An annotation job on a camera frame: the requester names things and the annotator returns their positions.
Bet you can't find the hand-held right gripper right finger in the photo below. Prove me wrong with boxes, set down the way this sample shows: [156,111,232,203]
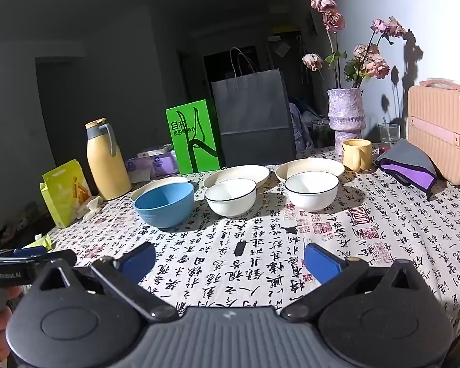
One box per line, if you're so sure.
[280,242,426,321]

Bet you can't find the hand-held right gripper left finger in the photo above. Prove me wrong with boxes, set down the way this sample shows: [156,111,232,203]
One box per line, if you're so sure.
[29,242,179,323]

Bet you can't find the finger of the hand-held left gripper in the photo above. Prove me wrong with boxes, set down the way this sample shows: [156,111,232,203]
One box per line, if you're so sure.
[23,249,78,269]
[0,246,48,261]

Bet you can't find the blue bowl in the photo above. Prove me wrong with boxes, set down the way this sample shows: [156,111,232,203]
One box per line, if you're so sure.
[134,182,195,228]

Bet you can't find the white bowl with black rim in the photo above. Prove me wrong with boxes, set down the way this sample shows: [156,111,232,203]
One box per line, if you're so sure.
[284,171,340,213]
[205,178,257,218]

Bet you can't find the cream plate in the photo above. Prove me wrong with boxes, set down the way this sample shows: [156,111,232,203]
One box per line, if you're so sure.
[203,165,271,189]
[275,157,346,185]
[130,176,189,202]

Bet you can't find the person's left hand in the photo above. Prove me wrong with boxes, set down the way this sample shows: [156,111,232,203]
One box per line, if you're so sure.
[0,287,24,361]

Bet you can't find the yellow-green wipes pack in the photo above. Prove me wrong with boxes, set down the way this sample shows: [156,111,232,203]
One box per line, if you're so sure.
[23,235,53,251]

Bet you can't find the white glove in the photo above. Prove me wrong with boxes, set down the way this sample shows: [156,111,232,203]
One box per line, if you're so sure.
[82,195,105,221]

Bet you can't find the yellow snack box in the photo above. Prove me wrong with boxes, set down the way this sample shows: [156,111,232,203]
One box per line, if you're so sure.
[40,159,93,228]

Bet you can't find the calligraphy printed tablecloth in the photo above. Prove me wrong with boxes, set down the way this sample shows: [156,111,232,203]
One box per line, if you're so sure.
[42,142,460,340]

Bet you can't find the yellow thermos jug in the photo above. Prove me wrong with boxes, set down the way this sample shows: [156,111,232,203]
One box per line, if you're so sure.
[85,118,133,201]

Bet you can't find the yellow mug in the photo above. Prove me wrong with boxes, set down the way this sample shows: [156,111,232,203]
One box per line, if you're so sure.
[342,139,373,172]

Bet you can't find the grey and purple cloth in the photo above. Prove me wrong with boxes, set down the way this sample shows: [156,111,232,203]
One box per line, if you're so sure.
[375,138,438,200]

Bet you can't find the green paper bag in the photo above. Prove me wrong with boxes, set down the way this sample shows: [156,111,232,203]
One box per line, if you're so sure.
[166,99,221,175]

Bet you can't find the lavender garment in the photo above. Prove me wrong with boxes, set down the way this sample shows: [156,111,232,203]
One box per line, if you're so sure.
[289,102,312,150]

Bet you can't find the clear drinking glass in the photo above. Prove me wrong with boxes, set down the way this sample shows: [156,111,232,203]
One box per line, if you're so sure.
[378,123,401,150]

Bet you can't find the purple textured vase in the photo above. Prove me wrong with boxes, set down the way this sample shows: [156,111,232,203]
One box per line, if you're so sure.
[327,87,366,158]

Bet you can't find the dark paper bag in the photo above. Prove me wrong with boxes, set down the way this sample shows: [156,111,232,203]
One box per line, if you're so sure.
[211,47,297,168]

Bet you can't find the pink ribbed case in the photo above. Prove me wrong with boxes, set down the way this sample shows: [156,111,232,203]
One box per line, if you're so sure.
[407,79,460,186]

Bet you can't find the dried pink flowers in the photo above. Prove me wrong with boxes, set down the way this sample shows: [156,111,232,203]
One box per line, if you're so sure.
[302,0,407,90]

